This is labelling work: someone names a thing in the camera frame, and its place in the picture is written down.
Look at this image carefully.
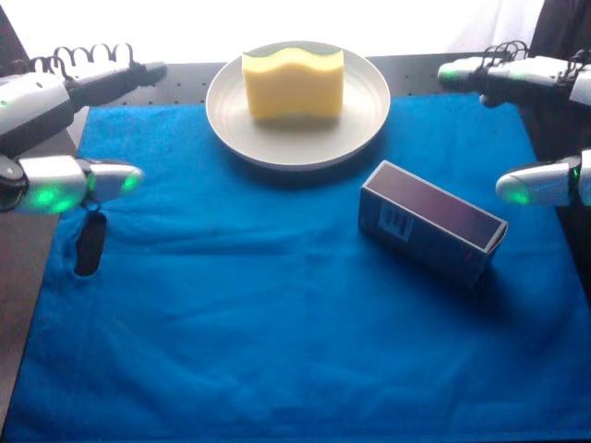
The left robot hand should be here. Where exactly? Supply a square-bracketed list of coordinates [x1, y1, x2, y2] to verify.
[0, 42, 168, 217]

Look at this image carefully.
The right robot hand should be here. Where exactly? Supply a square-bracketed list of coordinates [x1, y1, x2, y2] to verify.
[436, 40, 591, 209]

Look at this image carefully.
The dark blue cardboard box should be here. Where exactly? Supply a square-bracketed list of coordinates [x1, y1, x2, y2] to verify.
[358, 159, 510, 291]

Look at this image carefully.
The yellow sponge with green pad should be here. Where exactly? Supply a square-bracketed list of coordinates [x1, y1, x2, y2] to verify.
[241, 41, 345, 124]

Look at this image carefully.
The round white plate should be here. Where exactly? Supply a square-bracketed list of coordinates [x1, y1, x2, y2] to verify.
[205, 40, 392, 173]

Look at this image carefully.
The dark curtain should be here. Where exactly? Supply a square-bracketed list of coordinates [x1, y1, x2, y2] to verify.
[527, 0, 591, 62]

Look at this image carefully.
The dark brown panel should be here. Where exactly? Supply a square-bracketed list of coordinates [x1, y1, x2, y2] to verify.
[0, 4, 30, 78]

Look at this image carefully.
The white curtain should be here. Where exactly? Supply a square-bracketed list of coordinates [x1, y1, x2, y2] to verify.
[3, 0, 547, 66]

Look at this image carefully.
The blue cloth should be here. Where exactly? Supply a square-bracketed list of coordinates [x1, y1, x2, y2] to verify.
[0, 91, 591, 443]

